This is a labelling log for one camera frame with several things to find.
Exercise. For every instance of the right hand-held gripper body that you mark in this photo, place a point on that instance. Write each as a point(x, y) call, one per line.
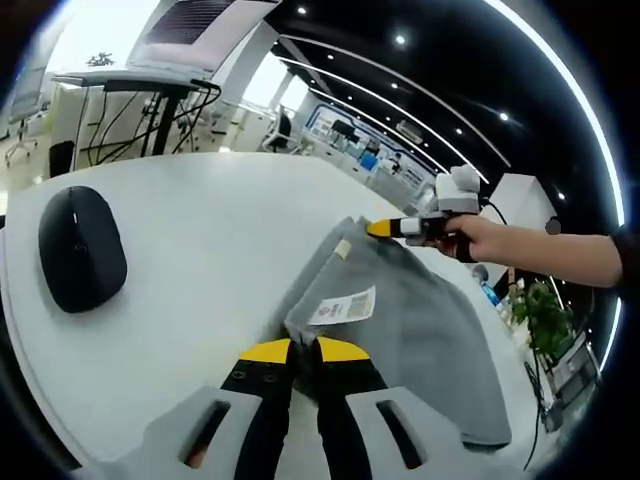
point(457, 192)

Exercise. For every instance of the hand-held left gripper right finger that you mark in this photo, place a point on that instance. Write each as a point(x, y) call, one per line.
point(345, 400)

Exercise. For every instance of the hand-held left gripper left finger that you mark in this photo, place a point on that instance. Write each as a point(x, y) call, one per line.
point(260, 400)

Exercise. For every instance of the grey towel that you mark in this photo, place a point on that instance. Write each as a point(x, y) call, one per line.
point(410, 320)

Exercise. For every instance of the person's right hand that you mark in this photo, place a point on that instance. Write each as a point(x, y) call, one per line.
point(470, 237)

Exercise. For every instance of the blue packet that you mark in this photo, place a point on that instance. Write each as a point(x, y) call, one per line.
point(491, 294)

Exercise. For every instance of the green potted plant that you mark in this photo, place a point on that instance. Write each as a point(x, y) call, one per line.
point(542, 315)

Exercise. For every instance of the black office chair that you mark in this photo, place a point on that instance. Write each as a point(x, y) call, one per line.
point(282, 127)

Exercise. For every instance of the white table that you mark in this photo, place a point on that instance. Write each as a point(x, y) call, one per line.
point(200, 225)

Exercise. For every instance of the black computer mouse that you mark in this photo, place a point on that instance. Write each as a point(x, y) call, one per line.
point(82, 250)

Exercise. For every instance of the black stand desk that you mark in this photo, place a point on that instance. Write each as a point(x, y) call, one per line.
point(165, 85)

